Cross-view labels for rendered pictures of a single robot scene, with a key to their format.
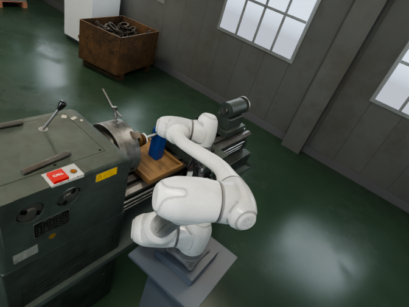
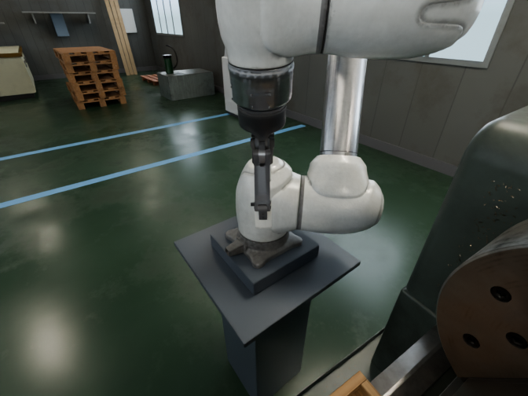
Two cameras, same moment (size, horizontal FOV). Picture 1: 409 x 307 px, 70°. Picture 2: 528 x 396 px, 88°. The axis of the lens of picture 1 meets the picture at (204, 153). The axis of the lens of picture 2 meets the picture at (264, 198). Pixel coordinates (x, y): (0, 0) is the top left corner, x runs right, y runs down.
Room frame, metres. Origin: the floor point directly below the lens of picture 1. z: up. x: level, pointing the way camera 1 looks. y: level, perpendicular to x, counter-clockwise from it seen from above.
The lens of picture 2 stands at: (1.59, 0.22, 1.38)
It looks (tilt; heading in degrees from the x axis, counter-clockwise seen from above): 33 degrees down; 208
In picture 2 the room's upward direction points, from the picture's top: straight up
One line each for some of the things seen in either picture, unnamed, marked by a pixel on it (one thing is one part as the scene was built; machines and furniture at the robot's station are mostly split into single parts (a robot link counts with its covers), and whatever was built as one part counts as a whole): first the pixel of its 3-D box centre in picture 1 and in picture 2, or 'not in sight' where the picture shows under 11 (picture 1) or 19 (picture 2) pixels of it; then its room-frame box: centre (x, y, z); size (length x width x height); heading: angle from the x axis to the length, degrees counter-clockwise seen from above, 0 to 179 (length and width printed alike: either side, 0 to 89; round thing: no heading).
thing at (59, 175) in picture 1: (58, 176); not in sight; (0.79, 0.51, 1.26); 0.06 x 0.06 x 0.02; 60
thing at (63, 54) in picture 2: not in sight; (91, 75); (-1.92, -5.55, 0.47); 1.30 x 0.90 x 0.93; 65
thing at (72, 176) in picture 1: (62, 179); not in sight; (0.81, 0.50, 1.23); 0.13 x 0.08 x 0.06; 150
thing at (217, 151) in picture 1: (189, 144); not in sight; (1.85, 0.13, 0.90); 0.53 x 0.30 x 0.06; 60
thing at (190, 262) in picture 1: (191, 245); (258, 235); (1.03, -0.10, 0.83); 0.22 x 0.18 x 0.06; 155
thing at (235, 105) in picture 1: (231, 114); not in sight; (2.34, -0.11, 1.01); 0.30 x 0.20 x 0.29; 150
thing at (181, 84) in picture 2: not in sight; (183, 71); (-3.19, -4.33, 0.48); 1.00 x 0.81 x 0.96; 155
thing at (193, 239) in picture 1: (193, 230); (266, 195); (1.01, -0.08, 0.97); 0.18 x 0.16 x 0.22; 110
